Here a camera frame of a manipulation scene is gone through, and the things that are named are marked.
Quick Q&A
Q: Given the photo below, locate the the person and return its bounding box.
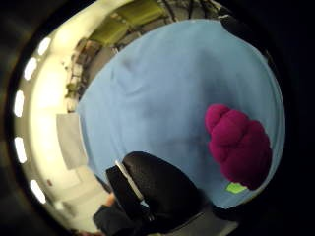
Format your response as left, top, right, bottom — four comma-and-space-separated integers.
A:
93, 193, 142, 236

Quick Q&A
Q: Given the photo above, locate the green tag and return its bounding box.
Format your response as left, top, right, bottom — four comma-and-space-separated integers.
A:
225, 182, 248, 195

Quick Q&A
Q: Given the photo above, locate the magenta plush toy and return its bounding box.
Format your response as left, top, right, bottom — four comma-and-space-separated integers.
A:
204, 103, 274, 191

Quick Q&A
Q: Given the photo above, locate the blue tablecloth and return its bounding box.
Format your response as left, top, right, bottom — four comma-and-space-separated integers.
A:
76, 19, 286, 209

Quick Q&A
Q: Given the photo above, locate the grey panel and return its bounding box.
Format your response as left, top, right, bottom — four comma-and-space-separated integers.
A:
55, 112, 89, 171

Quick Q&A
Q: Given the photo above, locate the ceiling light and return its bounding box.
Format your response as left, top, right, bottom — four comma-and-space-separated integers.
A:
23, 57, 38, 82
36, 36, 52, 56
14, 136, 28, 164
30, 179, 47, 205
13, 89, 26, 118

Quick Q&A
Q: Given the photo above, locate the cluttered shelf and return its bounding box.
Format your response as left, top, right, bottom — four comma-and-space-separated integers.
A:
64, 37, 101, 113

